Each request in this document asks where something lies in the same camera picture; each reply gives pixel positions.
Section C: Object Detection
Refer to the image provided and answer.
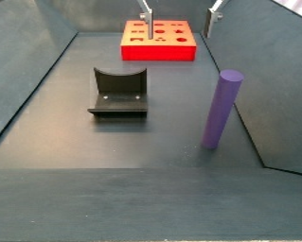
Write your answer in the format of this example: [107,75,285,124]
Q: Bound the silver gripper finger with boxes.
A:
[204,0,225,38]
[137,0,153,40]

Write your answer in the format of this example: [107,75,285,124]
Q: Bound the purple round cylinder peg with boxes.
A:
[201,69,245,148]

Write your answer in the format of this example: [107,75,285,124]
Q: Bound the red shape sorter board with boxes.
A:
[121,20,198,61]

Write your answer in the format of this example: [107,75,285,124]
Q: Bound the black curved holder bracket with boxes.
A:
[87,68,149,115]

